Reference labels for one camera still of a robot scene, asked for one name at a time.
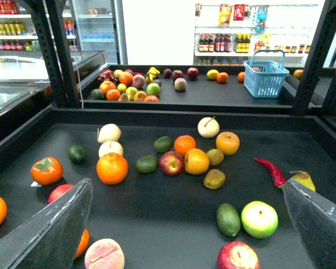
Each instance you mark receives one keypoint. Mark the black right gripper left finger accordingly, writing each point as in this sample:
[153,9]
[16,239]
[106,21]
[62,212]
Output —
[51,237]

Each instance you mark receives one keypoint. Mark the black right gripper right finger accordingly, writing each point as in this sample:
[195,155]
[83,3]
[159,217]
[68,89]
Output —
[314,217]

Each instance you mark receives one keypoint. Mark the blue basket on far shelf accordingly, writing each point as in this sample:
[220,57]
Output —
[264,79]

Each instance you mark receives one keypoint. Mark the tangerine far shelf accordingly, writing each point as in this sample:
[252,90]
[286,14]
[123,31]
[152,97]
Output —
[222,77]

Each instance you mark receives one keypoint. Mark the yellow lemon far shelf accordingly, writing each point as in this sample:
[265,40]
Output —
[212,74]

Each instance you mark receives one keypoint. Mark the peach far shelf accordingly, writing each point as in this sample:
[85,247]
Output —
[180,84]

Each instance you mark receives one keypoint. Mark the orange fruit under finger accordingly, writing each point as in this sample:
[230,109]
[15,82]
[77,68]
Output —
[83,245]

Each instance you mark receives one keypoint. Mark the red fruit behind finger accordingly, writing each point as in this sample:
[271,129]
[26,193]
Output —
[58,192]

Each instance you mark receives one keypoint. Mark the yellow green pear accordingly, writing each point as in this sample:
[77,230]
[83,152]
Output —
[304,178]

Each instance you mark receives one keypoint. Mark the pink peach front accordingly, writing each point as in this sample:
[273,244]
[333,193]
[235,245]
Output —
[104,253]

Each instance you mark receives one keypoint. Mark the red chili pepper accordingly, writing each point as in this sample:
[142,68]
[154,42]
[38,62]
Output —
[275,172]

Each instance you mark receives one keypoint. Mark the orange persimmon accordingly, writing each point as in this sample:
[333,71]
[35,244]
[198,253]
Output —
[47,171]

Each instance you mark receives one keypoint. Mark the dark green lime left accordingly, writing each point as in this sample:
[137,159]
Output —
[77,154]

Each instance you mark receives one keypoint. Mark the red apple front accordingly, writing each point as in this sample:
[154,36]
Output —
[237,254]

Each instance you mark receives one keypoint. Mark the large orange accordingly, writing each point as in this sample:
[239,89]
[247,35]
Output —
[112,168]

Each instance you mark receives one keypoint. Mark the green avocado near apple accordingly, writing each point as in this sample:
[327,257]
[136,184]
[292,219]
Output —
[228,219]

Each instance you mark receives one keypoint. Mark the white pear front left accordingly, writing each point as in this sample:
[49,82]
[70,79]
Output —
[109,147]

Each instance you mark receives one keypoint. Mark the white pear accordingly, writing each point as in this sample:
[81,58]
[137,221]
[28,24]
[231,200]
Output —
[109,147]
[108,132]
[208,127]

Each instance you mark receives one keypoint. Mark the brown kiwi lower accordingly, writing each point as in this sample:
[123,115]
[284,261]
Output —
[214,179]

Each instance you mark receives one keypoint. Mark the brown kiwi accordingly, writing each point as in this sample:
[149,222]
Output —
[215,156]
[214,179]

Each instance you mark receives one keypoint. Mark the white pear back left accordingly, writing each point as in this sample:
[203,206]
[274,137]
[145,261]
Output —
[108,132]

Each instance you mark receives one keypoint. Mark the green lime front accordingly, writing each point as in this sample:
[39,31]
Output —
[147,164]

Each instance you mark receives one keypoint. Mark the orange yellow apple back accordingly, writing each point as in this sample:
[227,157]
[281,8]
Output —
[228,143]

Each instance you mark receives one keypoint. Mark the orange yellow apple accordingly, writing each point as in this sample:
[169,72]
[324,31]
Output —
[196,161]
[228,143]

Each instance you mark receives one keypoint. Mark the brown kiwi upper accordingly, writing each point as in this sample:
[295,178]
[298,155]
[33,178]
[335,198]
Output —
[215,156]

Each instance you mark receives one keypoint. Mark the black front fruit tray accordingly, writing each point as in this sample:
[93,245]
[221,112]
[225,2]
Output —
[162,221]

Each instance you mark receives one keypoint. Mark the black fruit tray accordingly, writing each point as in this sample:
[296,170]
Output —
[162,221]
[203,95]

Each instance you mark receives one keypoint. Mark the orange yellow apple centre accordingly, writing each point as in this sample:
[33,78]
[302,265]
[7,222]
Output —
[196,161]

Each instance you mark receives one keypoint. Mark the red yellow apple centre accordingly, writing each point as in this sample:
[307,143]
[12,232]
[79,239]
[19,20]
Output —
[171,163]

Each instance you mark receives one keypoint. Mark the green lime back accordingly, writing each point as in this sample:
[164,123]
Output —
[163,144]

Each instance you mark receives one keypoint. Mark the white pear back right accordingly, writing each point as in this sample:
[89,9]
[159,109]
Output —
[208,127]

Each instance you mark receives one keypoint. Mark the orange on side tray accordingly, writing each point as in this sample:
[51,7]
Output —
[298,73]

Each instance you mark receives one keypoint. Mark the small tangerine centre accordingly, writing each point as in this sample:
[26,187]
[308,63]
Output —
[184,143]

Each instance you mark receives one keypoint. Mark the black far fruit tray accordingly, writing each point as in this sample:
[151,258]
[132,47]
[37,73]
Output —
[203,95]

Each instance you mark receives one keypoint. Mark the green apple far pile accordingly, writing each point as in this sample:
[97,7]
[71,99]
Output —
[153,89]

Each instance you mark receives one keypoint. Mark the dark red apple far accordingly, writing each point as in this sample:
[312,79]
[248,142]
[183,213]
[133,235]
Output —
[192,73]

